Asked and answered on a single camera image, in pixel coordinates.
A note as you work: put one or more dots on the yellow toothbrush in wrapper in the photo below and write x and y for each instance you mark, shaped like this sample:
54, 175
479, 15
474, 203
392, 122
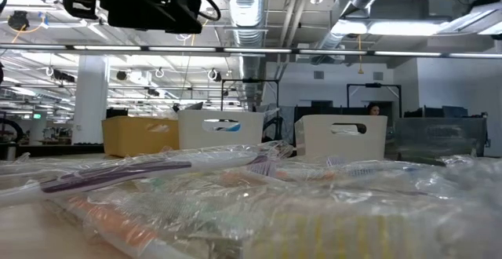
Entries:
333, 235

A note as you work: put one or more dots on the green toothbrush in wrapper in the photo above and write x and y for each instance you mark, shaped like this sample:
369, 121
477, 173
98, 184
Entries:
160, 181

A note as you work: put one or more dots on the black ceiling speaker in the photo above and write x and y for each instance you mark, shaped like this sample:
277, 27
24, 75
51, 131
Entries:
122, 75

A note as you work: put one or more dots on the black ceiling device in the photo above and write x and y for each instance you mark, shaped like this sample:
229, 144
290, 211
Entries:
18, 19

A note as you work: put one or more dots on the person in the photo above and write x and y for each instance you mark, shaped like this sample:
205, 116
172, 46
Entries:
373, 110

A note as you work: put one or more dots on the long overhead beam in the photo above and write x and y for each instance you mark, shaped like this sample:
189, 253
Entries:
274, 50

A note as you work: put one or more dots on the rectangular ceiling light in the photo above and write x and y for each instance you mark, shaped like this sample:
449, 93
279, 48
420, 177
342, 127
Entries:
392, 27

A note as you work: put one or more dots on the yellow plastic bin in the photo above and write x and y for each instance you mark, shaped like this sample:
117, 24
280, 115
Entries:
129, 137

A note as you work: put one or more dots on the white plastic bin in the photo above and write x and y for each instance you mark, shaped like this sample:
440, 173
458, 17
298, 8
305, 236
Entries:
317, 145
196, 137

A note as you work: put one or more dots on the black workstation frame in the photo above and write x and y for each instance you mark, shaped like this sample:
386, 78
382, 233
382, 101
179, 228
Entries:
372, 85

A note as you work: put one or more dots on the black monitor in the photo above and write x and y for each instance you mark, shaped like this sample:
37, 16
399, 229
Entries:
455, 111
117, 112

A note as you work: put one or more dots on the toothbrush with purple bristles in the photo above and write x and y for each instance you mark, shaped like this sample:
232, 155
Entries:
335, 161
262, 168

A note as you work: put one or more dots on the black aluminium table frame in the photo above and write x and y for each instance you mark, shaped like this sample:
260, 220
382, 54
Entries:
59, 150

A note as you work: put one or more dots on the white pillar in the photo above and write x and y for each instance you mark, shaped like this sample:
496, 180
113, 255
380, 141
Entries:
90, 102

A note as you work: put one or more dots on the grey wall vent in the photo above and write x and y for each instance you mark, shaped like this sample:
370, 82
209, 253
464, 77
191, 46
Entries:
319, 75
378, 75

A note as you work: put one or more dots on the orange toothbrush in wrapper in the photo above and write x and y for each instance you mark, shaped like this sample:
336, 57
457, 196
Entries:
113, 223

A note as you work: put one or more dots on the grey translucent plastic bin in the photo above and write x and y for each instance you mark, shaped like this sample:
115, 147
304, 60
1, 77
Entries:
451, 137

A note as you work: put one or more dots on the purple toothbrush in wrapper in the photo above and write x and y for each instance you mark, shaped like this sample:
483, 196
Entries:
117, 172

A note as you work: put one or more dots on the green exit sign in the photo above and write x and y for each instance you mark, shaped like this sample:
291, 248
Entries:
37, 115

